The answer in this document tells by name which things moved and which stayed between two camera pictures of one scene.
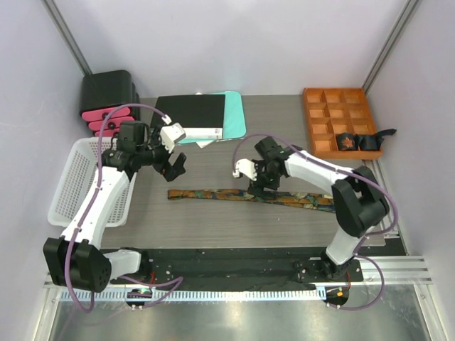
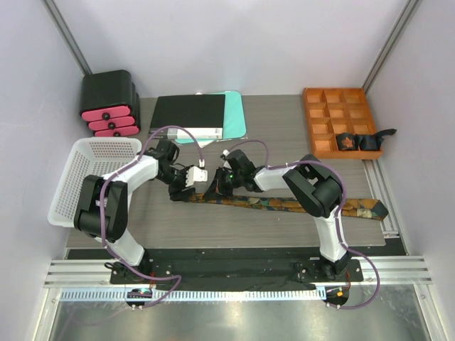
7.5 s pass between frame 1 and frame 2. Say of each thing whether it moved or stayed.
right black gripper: moved
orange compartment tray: stayed
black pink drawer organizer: stayed
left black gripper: moved
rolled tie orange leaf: stayed
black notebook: stayed
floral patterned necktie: moved
